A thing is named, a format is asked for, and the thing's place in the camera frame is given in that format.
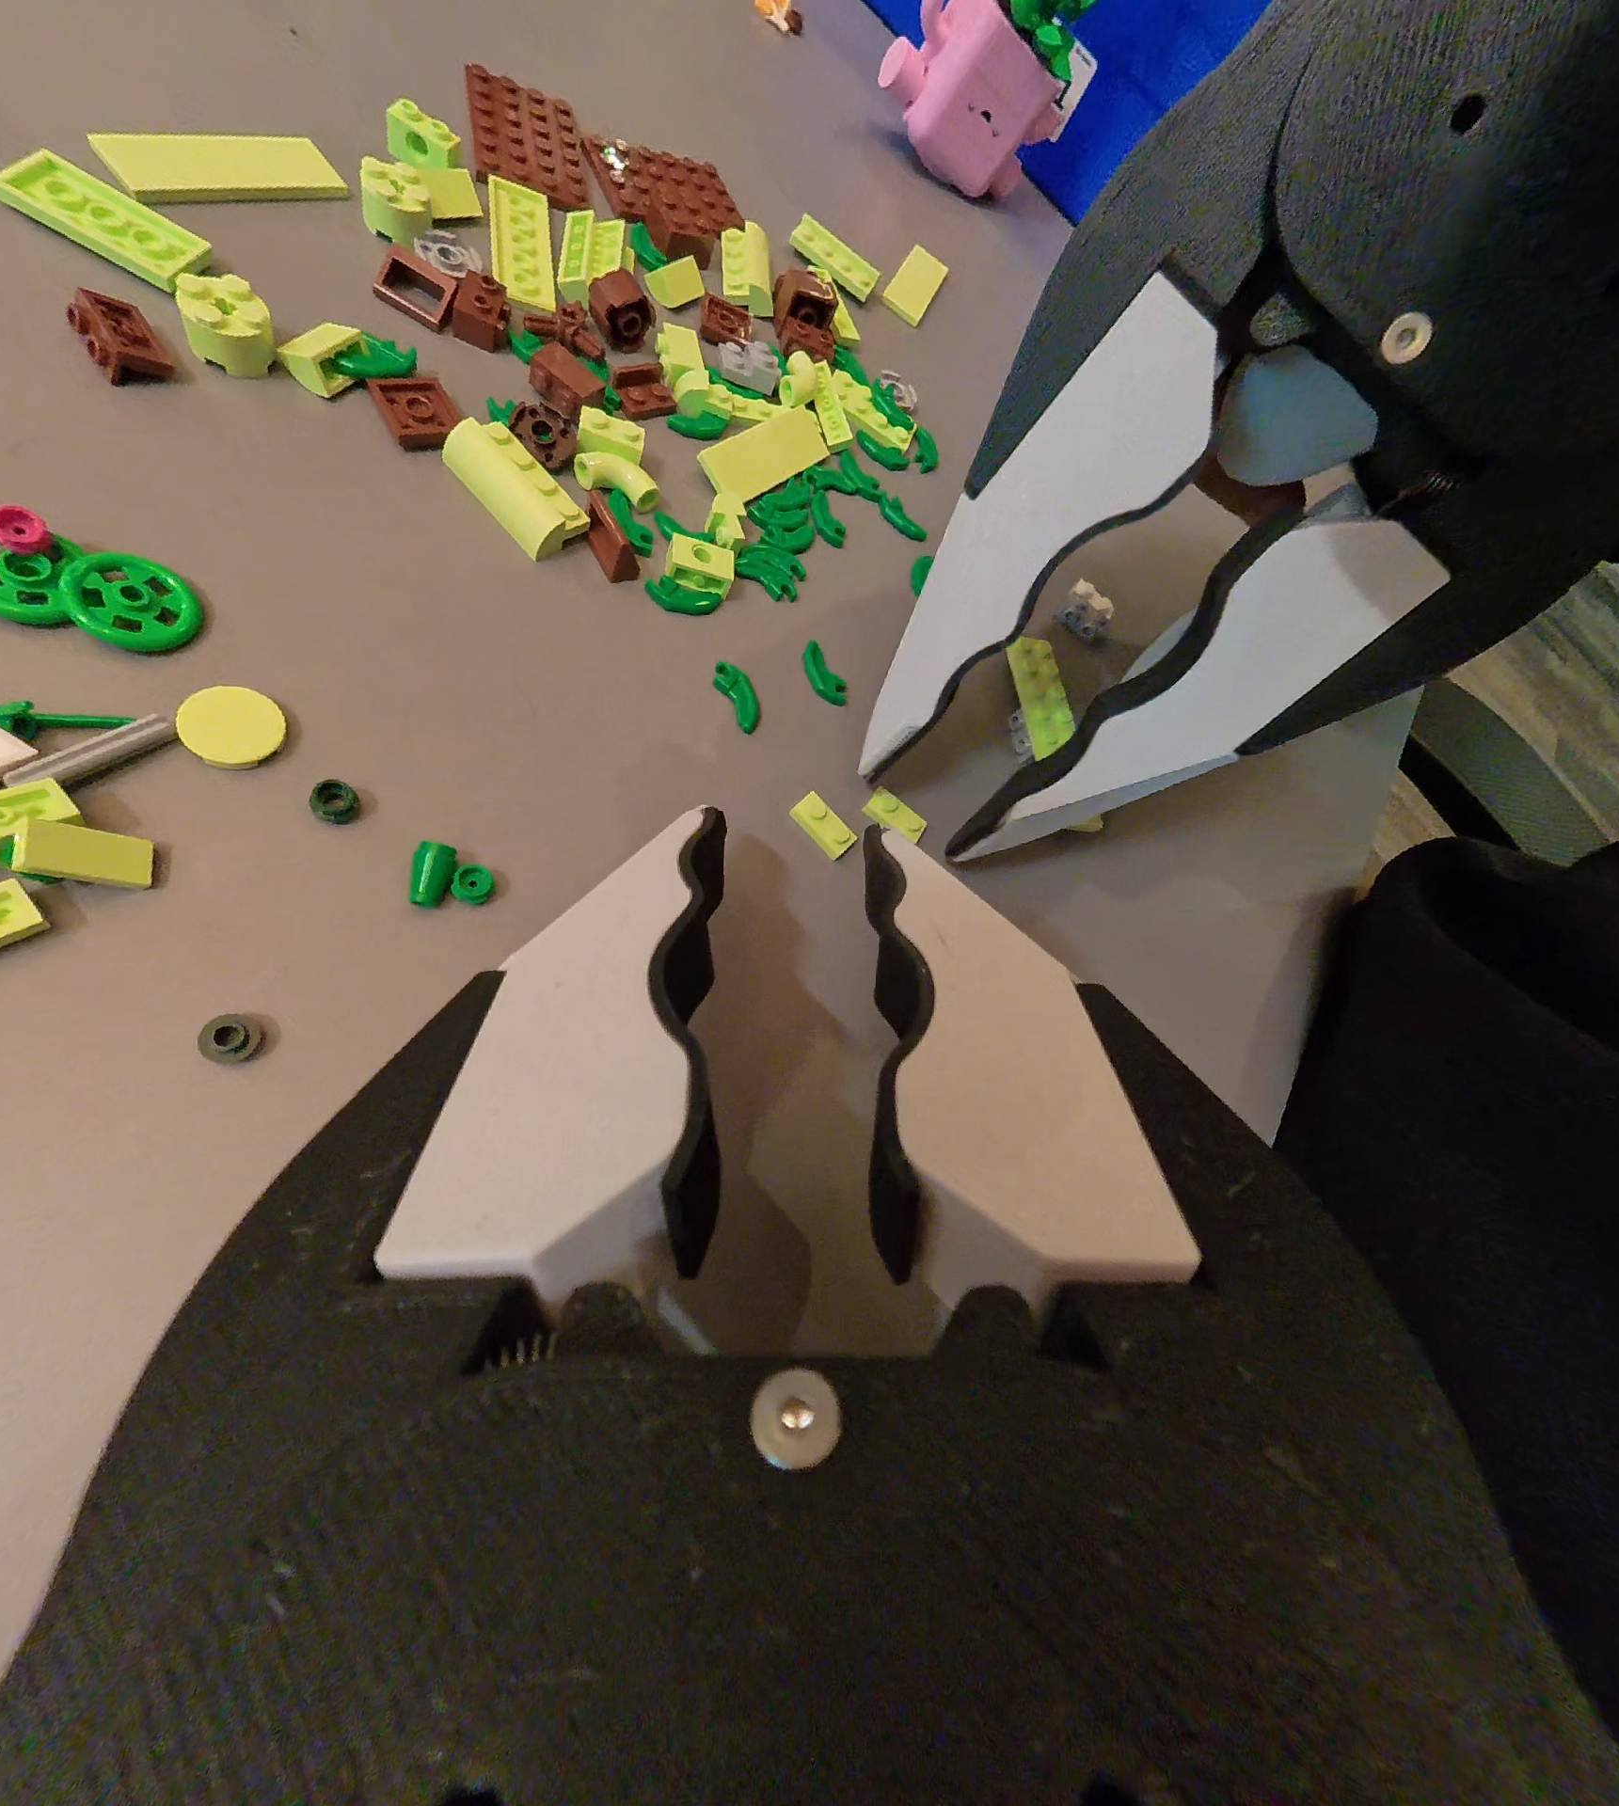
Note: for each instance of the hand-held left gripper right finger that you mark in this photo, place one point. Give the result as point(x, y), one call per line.
point(1035, 1115)

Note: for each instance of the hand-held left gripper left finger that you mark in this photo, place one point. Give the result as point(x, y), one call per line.
point(542, 1115)

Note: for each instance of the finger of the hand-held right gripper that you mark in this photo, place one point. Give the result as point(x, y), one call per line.
point(1063, 452)
point(1288, 634)

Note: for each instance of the light grey bracket brick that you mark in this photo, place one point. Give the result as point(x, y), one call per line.
point(1084, 613)

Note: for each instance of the lime long studded plate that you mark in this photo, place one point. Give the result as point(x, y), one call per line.
point(1041, 690)

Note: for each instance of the pile of mixed toy bricks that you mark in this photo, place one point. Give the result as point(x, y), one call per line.
point(526, 127)

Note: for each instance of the lime smooth tile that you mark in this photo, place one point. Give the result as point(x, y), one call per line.
point(915, 283)

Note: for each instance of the green round stud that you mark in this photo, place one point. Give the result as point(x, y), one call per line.
point(473, 884)

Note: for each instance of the green cone piece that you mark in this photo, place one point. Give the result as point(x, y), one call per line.
point(434, 879)

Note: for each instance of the dark round stud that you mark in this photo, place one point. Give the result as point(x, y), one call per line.
point(231, 1038)
point(333, 801)

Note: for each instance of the pink brick pot figure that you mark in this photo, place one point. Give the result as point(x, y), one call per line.
point(979, 101)

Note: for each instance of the blue plastic bin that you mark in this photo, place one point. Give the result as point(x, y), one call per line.
point(1154, 85)

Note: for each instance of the lime round tile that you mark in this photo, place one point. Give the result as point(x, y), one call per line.
point(231, 726)

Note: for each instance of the small orange brick piece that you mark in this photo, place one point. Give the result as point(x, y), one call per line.
point(780, 15)

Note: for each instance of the green spoked wheel piece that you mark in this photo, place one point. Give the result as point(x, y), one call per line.
point(15, 582)
point(129, 606)

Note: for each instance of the magenta round stud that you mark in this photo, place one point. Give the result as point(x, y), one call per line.
point(19, 529)

